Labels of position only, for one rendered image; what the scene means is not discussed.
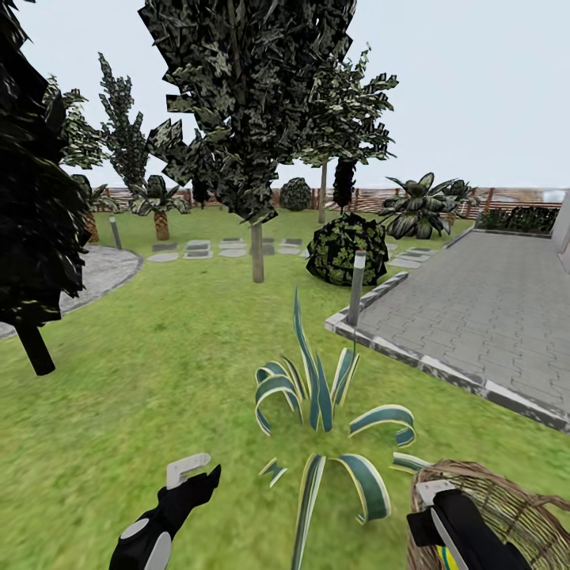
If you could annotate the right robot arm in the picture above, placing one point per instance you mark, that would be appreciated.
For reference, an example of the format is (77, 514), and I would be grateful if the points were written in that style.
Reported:
(452, 519)

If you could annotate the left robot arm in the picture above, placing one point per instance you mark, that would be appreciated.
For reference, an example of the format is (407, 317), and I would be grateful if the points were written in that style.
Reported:
(147, 544)

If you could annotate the wicker basket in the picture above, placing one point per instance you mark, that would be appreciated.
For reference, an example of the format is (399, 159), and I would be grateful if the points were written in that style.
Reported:
(555, 541)

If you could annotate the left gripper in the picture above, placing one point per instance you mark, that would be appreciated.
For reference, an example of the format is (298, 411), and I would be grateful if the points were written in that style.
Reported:
(197, 490)

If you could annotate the easter egg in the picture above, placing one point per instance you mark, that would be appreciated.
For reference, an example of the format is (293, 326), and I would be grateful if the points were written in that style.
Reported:
(449, 562)

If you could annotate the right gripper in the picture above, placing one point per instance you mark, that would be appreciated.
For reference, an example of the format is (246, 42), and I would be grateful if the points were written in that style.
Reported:
(423, 530)

